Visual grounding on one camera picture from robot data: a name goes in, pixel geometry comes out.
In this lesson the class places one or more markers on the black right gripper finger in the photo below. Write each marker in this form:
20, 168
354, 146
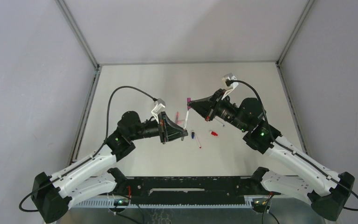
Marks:
211, 100
203, 109

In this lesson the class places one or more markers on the aluminium frame rail left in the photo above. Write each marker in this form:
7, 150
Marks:
87, 71

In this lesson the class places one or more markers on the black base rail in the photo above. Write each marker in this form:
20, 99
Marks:
188, 188

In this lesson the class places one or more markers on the aluminium frame rail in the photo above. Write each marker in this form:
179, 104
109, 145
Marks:
286, 72
87, 71

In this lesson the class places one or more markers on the magenta pen cap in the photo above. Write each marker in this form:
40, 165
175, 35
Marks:
188, 103

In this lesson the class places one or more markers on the aluminium frame rail right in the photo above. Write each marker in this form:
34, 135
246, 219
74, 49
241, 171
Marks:
286, 72

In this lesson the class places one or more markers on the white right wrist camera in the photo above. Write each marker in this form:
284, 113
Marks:
230, 82

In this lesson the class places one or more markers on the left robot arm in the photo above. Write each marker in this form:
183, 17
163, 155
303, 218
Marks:
55, 194

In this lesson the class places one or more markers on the white pen blue end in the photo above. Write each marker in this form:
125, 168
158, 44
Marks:
220, 121

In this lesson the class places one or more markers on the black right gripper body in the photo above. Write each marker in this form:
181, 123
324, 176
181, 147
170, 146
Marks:
210, 116

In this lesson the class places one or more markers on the grey cable duct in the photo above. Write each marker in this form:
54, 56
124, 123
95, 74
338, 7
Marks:
104, 202

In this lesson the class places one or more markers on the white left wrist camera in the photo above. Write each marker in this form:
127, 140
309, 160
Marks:
159, 106

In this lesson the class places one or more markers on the pink highlighter pen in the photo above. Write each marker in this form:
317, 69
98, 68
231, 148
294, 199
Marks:
177, 117

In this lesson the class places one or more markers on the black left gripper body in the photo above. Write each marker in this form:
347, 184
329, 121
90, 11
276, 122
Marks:
163, 127

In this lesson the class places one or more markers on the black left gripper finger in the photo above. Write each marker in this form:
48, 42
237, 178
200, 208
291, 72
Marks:
175, 136
173, 129

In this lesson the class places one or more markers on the white marker pen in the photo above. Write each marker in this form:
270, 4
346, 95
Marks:
186, 119

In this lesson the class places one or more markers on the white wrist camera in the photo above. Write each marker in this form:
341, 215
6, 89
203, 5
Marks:
230, 82
159, 106

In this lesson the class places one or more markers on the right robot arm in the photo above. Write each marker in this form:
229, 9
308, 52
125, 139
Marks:
325, 190

